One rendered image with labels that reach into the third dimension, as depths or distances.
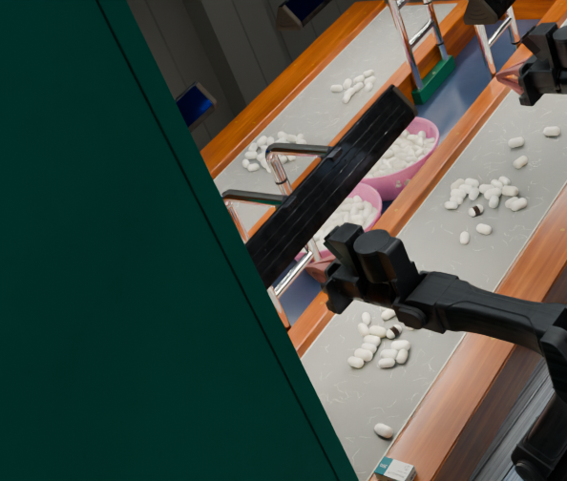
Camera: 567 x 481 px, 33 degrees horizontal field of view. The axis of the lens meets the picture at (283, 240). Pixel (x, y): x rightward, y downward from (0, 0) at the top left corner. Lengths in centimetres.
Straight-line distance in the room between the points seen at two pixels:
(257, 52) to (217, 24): 26
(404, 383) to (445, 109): 108
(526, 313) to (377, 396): 55
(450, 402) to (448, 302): 37
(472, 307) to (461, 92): 146
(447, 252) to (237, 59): 233
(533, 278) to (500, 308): 57
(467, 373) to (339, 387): 26
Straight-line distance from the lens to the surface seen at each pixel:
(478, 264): 199
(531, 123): 238
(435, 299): 137
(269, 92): 292
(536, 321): 129
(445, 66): 282
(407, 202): 219
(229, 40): 418
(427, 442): 165
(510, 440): 174
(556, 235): 197
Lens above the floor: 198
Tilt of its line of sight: 33 degrees down
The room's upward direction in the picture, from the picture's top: 24 degrees counter-clockwise
